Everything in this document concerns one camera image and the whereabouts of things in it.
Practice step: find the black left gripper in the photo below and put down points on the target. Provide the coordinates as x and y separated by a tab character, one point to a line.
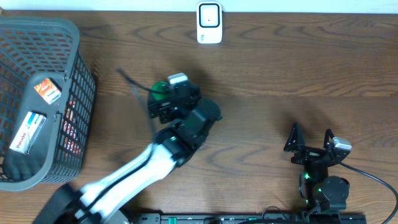
163	107

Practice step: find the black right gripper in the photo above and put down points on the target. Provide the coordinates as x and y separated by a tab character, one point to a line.
308	153

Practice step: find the green lid jar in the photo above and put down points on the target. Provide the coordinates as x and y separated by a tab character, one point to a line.
160	90

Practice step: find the orange small carton box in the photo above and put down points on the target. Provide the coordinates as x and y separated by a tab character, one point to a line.
48	91

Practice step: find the white Panadol medicine box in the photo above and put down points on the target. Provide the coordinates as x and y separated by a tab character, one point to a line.
27	133

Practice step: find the red chocolate bar wrapper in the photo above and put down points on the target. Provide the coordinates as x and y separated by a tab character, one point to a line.
71	141

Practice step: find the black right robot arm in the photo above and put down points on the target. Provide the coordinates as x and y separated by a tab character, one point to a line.
322	191

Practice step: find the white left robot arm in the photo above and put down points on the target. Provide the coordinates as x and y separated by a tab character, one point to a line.
172	147

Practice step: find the dark grey plastic basket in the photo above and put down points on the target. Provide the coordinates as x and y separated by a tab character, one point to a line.
32	49

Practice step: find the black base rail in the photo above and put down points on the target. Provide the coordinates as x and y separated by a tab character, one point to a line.
273	217

